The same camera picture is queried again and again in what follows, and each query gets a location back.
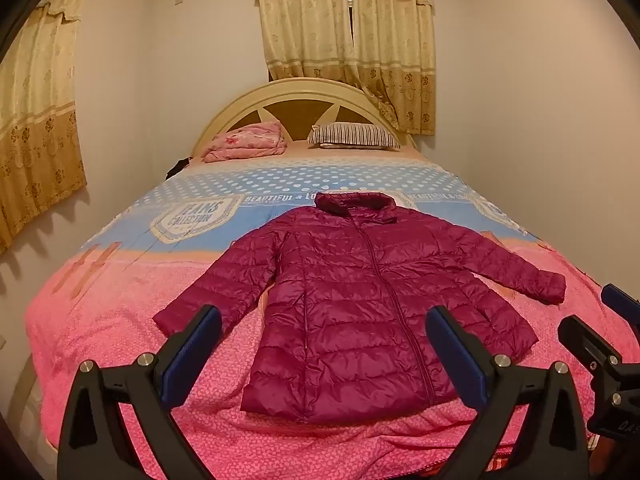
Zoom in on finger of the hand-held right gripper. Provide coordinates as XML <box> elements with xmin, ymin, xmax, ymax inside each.
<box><xmin>601</xmin><ymin>283</ymin><xmax>640</xmax><ymax>325</ymax></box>
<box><xmin>557</xmin><ymin>314</ymin><xmax>625</xmax><ymax>392</ymax></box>

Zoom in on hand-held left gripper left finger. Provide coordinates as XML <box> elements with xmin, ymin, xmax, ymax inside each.
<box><xmin>57</xmin><ymin>304</ymin><xmax>223</xmax><ymax>480</ymax></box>

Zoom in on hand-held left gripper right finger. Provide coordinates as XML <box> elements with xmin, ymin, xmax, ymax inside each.
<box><xmin>425</xmin><ymin>306</ymin><xmax>592</xmax><ymax>480</ymax></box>

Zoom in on magenta quilted down jacket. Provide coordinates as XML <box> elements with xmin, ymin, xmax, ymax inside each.
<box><xmin>152</xmin><ymin>191</ymin><xmax>567</xmax><ymax>423</ymax></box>

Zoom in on pink and blue printed bedspread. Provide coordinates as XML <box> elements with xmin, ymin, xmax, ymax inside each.
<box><xmin>24</xmin><ymin>142</ymin><xmax>623</xmax><ymax>480</ymax></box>

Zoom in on folded pink floral blanket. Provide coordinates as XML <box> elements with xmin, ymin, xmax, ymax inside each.
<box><xmin>201</xmin><ymin>121</ymin><xmax>287</xmax><ymax>163</ymax></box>

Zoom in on striped pillow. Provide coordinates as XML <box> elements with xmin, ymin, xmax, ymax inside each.
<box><xmin>307</xmin><ymin>122</ymin><xmax>402</xmax><ymax>151</ymax></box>

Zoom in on cream wooden bed headboard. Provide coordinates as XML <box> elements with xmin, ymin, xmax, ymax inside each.
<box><xmin>191</xmin><ymin>77</ymin><xmax>418</xmax><ymax>158</ymax></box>

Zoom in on beige floral side curtain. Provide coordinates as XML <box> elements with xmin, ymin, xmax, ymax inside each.
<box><xmin>0</xmin><ymin>0</ymin><xmax>96</xmax><ymax>256</ymax></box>

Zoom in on beige floral window curtain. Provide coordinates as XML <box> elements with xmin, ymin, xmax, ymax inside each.
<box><xmin>254</xmin><ymin>0</ymin><xmax>437</xmax><ymax>137</ymax></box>

